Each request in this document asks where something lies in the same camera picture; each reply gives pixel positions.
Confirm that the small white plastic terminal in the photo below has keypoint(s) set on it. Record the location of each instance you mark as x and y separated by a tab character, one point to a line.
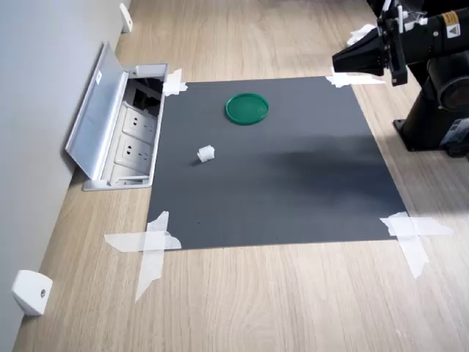
206	154

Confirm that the round green lid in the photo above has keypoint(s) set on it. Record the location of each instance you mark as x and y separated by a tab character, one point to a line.
247	109

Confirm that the dark grey mat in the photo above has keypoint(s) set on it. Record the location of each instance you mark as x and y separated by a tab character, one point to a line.
278	176

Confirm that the white power socket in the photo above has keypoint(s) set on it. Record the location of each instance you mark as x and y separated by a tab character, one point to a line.
133	150
139	121

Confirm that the grey partition screen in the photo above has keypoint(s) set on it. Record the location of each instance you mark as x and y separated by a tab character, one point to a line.
33	110

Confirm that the white camera stand bracket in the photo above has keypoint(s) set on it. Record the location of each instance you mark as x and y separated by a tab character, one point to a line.
361	34

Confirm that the small white partition bracket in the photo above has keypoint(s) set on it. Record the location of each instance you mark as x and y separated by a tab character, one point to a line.
31	293
125	18

